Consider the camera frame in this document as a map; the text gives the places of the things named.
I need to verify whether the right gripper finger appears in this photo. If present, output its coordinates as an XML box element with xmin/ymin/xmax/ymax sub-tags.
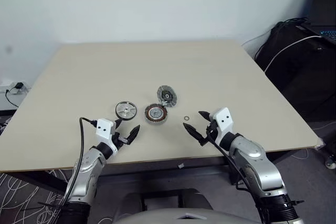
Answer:
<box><xmin>198</xmin><ymin>111</ymin><xmax>212</xmax><ymax>123</ymax></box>
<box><xmin>182</xmin><ymin>122</ymin><xmax>208</xmax><ymax>147</ymax></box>

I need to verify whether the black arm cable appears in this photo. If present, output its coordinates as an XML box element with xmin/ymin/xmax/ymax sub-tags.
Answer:
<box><xmin>206</xmin><ymin>128</ymin><xmax>266</xmax><ymax>224</ymax></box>
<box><xmin>52</xmin><ymin>116</ymin><xmax>98</xmax><ymax>224</ymax></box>

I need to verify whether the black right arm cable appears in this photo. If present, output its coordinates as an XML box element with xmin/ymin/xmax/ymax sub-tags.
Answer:
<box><xmin>206</xmin><ymin>128</ymin><xmax>266</xmax><ymax>224</ymax></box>

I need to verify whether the thick white cable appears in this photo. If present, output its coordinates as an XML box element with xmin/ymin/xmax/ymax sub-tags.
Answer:
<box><xmin>264</xmin><ymin>34</ymin><xmax>322</xmax><ymax>74</ymax></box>

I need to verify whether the thin black power cable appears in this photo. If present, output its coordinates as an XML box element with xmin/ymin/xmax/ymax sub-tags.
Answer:
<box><xmin>4</xmin><ymin>89</ymin><xmax>19</xmax><ymax>108</ymax></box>

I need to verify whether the clear table corner protector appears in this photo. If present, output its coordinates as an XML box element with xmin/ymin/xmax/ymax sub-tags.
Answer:
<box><xmin>313</xmin><ymin>138</ymin><xmax>326</xmax><ymax>152</ymax></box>

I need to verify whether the large black bag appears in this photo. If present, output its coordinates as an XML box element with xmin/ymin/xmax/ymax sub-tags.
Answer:
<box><xmin>254</xmin><ymin>20</ymin><xmax>336</xmax><ymax>123</ymax></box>

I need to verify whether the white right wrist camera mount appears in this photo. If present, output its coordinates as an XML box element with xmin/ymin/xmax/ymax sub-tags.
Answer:
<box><xmin>211</xmin><ymin>108</ymin><xmax>234</xmax><ymax>141</ymax></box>

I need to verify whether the black table frame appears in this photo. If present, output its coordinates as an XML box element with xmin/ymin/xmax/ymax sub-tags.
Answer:
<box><xmin>4</xmin><ymin>149</ymin><xmax>300</xmax><ymax>195</ymax></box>

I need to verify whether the thin grey cable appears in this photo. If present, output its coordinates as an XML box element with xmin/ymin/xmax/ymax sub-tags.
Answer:
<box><xmin>241</xmin><ymin>30</ymin><xmax>272</xmax><ymax>48</ymax></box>

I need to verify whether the silver rotor with black rim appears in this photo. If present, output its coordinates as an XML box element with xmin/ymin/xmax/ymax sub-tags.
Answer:
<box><xmin>114</xmin><ymin>101</ymin><xmax>139</xmax><ymax>121</ymax></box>

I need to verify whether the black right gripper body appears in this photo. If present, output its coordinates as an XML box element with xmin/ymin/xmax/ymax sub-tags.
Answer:
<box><xmin>205</xmin><ymin>120</ymin><xmax>219</xmax><ymax>143</ymax></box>

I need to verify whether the grey robot torso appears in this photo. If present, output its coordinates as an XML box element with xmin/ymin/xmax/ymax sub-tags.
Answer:
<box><xmin>123</xmin><ymin>201</ymin><xmax>263</xmax><ymax>224</ymax></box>

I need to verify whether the grey caster wheel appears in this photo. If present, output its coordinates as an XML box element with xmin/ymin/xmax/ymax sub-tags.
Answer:
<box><xmin>325</xmin><ymin>155</ymin><xmax>336</xmax><ymax>170</ymax></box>

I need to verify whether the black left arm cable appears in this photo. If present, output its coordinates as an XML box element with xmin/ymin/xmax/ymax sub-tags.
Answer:
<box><xmin>52</xmin><ymin>116</ymin><xmax>98</xmax><ymax>224</ymax></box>

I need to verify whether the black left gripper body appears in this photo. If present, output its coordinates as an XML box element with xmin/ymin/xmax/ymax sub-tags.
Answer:
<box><xmin>111</xmin><ymin>122</ymin><xmax>132</xmax><ymax>149</ymax></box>

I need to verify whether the grey motor end cover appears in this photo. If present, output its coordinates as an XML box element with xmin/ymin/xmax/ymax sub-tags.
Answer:
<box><xmin>156</xmin><ymin>85</ymin><xmax>179</xmax><ymax>108</ymax></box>

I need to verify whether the black cable bundle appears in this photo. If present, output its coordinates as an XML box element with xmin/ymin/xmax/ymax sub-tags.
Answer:
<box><xmin>278</xmin><ymin>17</ymin><xmax>311</xmax><ymax>28</ymax></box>

